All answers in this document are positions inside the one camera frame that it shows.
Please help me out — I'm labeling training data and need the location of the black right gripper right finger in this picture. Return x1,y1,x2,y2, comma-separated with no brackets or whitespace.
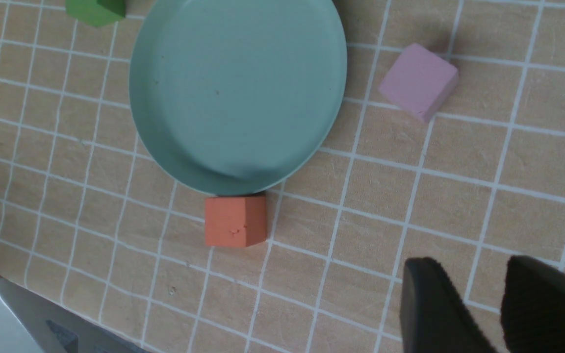
500,255,565,353

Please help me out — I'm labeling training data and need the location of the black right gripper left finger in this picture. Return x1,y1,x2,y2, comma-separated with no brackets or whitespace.
400,257,496,353

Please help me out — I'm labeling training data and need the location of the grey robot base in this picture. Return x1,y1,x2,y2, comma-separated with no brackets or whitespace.
0,277,143,353

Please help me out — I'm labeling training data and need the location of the orange cube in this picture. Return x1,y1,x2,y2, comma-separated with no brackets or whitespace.
205,193,268,248

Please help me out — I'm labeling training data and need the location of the pink cube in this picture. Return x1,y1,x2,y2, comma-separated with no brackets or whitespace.
378,43,459,123

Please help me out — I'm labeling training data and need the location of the mint green plate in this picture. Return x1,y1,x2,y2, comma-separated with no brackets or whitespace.
128,0,347,195

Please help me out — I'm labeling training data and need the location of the checkered orange tablecloth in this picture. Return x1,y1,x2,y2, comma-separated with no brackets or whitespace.
0,0,565,353

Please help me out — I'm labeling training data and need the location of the green cube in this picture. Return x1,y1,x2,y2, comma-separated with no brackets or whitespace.
65,0,126,27

